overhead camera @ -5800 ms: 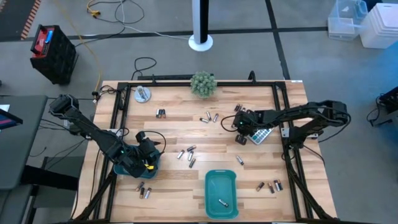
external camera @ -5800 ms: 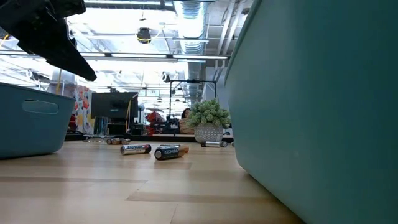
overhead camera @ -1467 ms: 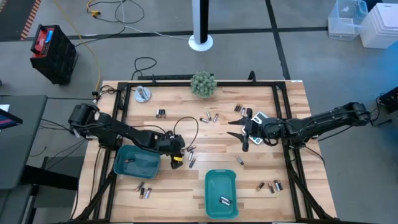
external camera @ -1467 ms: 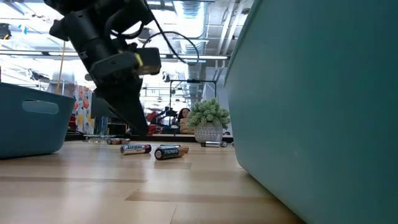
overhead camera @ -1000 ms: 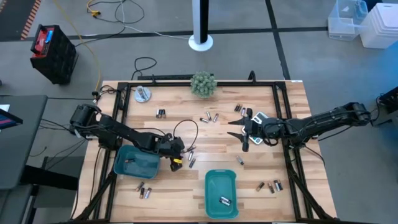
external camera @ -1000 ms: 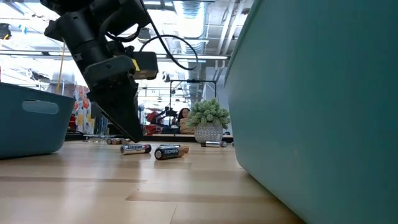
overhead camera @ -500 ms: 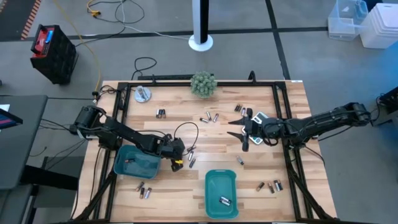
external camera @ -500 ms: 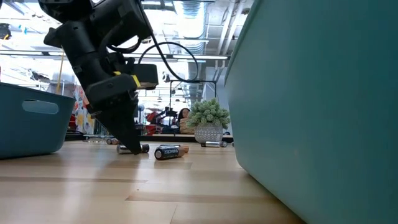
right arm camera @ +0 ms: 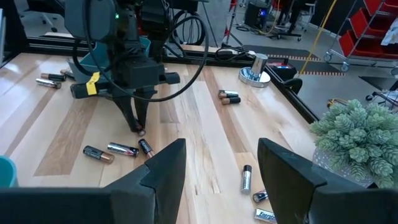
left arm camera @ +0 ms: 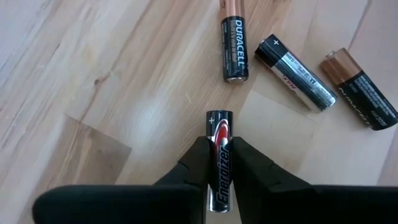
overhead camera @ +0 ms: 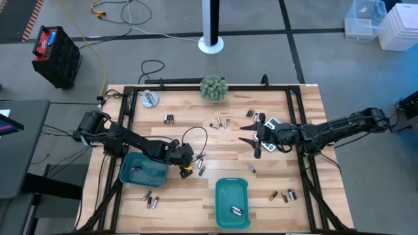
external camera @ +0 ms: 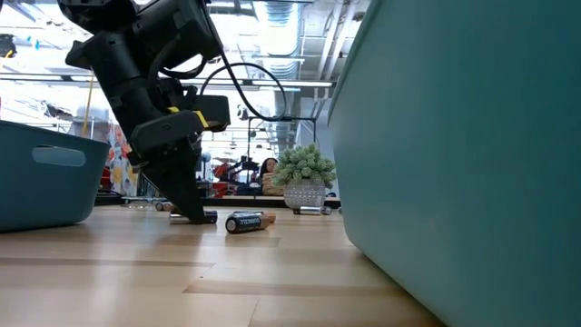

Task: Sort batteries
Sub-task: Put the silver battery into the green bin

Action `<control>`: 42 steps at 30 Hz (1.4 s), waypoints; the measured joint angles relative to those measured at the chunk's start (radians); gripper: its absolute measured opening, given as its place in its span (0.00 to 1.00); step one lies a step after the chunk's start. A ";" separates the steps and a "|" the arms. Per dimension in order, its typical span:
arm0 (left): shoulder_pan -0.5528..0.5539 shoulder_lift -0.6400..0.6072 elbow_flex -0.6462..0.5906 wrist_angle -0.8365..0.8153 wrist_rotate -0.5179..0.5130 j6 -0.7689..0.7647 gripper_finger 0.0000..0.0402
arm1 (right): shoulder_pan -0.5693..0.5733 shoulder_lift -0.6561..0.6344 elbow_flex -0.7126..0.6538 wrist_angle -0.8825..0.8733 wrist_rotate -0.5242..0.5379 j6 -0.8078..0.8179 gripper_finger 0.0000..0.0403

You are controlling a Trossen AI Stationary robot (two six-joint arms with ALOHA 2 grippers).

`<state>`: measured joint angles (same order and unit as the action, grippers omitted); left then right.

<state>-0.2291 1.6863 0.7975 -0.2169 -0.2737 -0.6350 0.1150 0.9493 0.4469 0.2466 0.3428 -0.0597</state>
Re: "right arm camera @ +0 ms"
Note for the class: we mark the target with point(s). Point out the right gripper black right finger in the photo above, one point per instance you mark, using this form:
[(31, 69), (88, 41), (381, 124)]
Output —
[(326, 205)]

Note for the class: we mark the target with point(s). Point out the chrome cylinder on round base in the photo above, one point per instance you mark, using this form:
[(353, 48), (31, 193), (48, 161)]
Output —
[(258, 67)]

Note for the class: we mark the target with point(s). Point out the green succulent in patterned pot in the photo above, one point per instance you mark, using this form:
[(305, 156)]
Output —
[(357, 140)]

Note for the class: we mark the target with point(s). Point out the black mat with orange stripes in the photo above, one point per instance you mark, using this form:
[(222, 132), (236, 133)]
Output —
[(280, 51)]

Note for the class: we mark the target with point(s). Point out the yellow tape tag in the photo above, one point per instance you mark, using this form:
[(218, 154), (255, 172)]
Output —
[(92, 83)]

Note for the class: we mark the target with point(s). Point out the black crate with red lid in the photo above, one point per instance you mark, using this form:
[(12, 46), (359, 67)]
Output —
[(284, 74)]

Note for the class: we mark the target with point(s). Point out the colourful patterned cloth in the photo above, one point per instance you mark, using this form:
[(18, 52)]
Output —
[(391, 35)]

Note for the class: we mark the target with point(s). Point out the black computer box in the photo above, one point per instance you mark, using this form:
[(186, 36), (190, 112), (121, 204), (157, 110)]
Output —
[(255, 17)]

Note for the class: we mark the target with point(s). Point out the black partition panel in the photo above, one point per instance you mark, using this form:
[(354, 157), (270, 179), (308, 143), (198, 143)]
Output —
[(345, 12)]

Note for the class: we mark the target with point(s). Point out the black wheeled stand base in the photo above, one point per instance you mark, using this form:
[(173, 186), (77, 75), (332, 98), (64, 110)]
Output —
[(382, 98)]

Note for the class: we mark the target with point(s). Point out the green-teal plastic bin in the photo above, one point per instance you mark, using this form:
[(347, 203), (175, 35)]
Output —
[(7, 172)]

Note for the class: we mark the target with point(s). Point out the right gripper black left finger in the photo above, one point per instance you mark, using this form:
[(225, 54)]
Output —
[(93, 205)]

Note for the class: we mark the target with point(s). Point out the silver black Energizer battery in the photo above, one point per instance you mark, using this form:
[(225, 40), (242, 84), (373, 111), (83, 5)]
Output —
[(246, 179), (231, 92), (264, 215), (259, 196), (122, 149), (48, 83)]

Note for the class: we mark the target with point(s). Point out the blue-teal plastic bin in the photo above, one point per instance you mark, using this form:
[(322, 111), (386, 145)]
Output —
[(104, 53)]

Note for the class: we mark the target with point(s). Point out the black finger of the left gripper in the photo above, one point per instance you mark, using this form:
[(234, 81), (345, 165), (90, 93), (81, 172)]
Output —
[(127, 105), (143, 105)]

